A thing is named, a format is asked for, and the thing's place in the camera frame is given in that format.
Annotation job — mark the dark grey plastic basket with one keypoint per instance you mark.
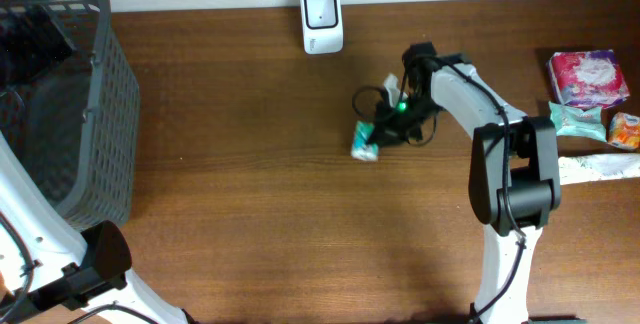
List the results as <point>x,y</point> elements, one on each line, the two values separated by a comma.
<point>74,130</point>

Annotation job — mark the white barcode scanner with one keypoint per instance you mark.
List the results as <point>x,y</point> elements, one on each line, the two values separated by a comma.
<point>322,26</point>

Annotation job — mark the white tube with cork cap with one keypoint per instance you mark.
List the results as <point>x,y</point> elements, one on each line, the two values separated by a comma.
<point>599,167</point>

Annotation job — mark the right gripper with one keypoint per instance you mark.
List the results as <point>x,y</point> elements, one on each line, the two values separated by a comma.
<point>386,132</point>

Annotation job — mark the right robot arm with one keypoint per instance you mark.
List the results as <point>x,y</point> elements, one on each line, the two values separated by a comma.
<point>514,182</point>

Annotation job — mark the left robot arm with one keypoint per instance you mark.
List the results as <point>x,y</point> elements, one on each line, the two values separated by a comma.
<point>46,263</point>

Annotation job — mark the teal wet wipes pouch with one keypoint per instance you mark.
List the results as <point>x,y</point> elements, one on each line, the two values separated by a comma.
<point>575,122</point>

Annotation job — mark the red purple tissue pack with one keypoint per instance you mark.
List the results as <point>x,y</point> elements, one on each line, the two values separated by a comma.
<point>587,79</point>

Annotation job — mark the orange pocket tissue pack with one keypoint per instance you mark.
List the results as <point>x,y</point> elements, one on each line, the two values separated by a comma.
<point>624,131</point>

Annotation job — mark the green pocket tissue pack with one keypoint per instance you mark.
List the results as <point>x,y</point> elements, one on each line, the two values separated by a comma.
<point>361,149</point>

